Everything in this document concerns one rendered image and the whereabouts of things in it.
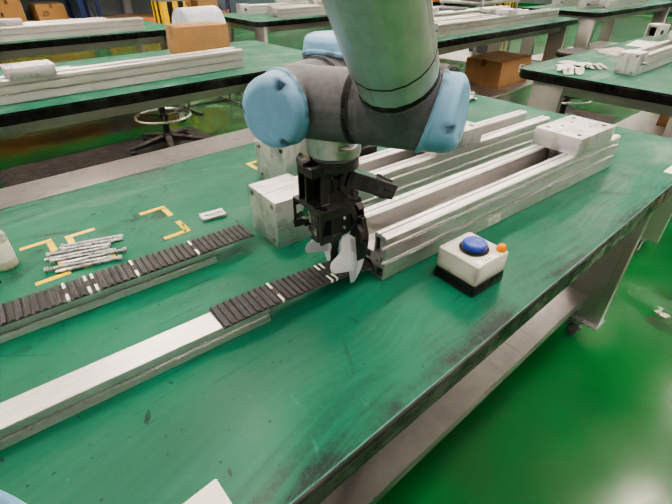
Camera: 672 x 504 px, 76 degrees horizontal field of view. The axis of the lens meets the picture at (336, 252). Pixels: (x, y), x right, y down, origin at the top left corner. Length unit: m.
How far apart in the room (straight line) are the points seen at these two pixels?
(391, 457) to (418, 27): 1.00
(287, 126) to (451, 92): 0.16
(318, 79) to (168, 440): 0.42
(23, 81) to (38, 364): 1.52
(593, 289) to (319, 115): 1.49
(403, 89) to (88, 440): 0.50
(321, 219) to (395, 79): 0.28
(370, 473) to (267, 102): 0.91
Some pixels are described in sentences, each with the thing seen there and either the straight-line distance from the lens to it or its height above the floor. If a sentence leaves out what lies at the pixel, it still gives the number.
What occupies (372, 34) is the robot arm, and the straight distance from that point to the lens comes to 0.33.
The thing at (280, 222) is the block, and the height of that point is 0.83.
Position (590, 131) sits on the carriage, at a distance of 1.17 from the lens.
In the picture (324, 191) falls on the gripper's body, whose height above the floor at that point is 0.96.
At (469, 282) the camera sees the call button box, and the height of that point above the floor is 0.81.
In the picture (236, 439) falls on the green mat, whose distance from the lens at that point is 0.54.
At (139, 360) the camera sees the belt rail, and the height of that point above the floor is 0.81.
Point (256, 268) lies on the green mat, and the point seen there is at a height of 0.78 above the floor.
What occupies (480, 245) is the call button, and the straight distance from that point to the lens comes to 0.72.
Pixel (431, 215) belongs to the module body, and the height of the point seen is 0.86.
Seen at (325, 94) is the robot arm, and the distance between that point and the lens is 0.44.
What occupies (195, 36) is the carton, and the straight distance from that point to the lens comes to 2.81.
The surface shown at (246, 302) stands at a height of 0.81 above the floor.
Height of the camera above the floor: 1.23
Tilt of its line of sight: 34 degrees down
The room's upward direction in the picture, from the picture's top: straight up
